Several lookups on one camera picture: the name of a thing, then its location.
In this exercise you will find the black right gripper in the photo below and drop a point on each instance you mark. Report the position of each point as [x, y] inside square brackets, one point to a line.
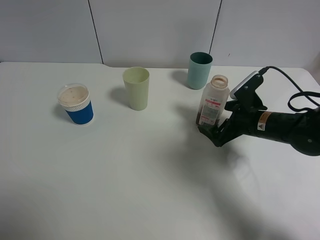
[243, 110]

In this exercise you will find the clear plastic drink bottle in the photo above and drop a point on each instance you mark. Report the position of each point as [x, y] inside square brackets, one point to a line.
[213, 100]

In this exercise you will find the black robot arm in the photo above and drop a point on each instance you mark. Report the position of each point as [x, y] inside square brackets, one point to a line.
[300, 130]

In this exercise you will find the teal plastic cup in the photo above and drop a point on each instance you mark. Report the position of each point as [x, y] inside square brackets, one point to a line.
[198, 70]

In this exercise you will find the pale green plastic cup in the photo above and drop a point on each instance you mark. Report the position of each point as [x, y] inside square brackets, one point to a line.
[136, 81]

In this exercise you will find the blue sleeved clear cup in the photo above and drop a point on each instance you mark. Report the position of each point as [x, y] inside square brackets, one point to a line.
[75, 99]

